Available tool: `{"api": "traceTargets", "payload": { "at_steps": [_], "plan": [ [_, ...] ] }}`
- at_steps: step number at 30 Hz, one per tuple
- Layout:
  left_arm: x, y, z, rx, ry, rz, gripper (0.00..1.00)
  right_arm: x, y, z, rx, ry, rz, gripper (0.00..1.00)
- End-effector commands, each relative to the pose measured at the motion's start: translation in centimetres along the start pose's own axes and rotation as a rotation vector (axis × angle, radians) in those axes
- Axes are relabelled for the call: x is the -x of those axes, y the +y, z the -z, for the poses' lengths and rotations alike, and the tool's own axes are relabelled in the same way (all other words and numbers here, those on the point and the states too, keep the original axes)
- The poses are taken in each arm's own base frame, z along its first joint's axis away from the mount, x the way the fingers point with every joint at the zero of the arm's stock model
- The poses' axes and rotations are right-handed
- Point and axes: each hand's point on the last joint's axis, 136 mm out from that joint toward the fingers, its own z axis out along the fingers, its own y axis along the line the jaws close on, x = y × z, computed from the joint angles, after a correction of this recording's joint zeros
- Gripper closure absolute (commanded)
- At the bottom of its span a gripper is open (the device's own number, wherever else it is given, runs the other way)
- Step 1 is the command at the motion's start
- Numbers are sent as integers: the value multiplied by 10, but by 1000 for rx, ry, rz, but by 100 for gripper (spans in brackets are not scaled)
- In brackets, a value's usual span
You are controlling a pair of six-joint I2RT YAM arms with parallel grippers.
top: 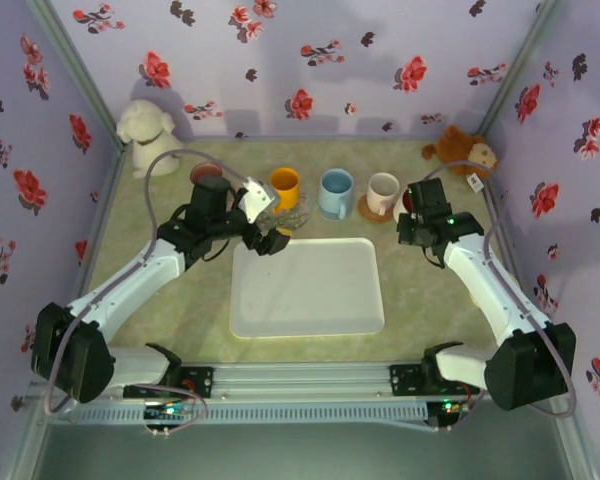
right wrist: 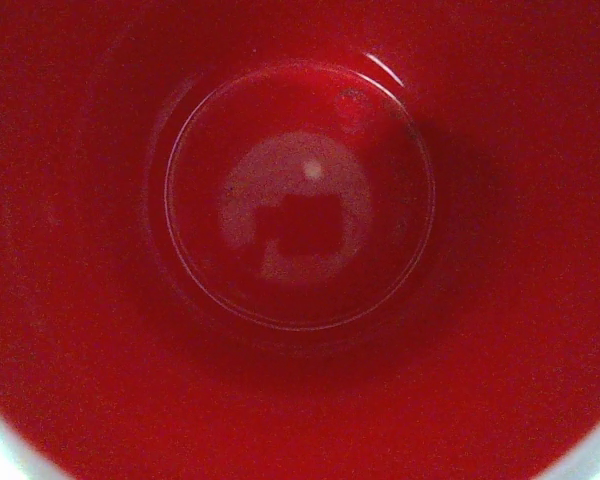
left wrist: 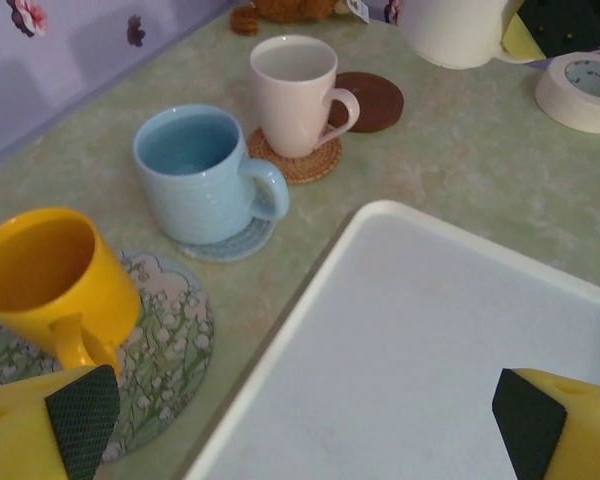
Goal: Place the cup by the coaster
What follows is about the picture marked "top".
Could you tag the controller circuit board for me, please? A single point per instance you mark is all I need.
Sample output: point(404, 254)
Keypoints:
point(167, 411)
point(447, 406)

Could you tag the cream pink mug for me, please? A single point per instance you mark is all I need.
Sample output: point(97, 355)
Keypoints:
point(382, 192)

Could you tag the pink cartoon print mug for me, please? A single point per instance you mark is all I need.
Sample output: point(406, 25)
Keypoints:
point(205, 172)

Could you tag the round green floral coaster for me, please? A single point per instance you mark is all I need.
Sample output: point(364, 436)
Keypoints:
point(300, 216)

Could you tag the brown woven round coaster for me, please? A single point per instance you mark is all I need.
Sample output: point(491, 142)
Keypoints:
point(367, 214)

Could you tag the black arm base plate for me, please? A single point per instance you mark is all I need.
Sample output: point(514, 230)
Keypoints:
point(397, 380)
point(205, 382)

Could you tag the light blue mug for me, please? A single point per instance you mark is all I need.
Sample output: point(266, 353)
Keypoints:
point(336, 192)

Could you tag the white mug red inside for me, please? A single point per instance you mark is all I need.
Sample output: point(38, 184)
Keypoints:
point(404, 202)

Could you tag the yellow mug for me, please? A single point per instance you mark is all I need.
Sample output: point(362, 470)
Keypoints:
point(285, 185)

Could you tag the white plastic tray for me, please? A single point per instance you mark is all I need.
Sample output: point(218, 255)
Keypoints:
point(305, 290)

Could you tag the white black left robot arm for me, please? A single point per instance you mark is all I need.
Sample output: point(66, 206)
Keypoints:
point(125, 280)

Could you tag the aluminium side rail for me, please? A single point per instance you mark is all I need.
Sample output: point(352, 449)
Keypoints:
point(510, 250)
point(97, 230)

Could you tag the brown plush monkey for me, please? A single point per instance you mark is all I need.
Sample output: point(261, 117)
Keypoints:
point(460, 150)

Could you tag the aluminium corner post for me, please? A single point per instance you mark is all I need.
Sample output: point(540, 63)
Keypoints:
point(75, 70)
point(522, 65)

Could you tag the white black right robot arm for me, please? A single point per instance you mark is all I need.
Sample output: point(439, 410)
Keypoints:
point(485, 285)

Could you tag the white plush dog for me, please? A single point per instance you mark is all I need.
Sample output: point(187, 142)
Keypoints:
point(147, 135)

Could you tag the long aluminium frame rail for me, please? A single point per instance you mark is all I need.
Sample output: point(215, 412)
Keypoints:
point(305, 380)

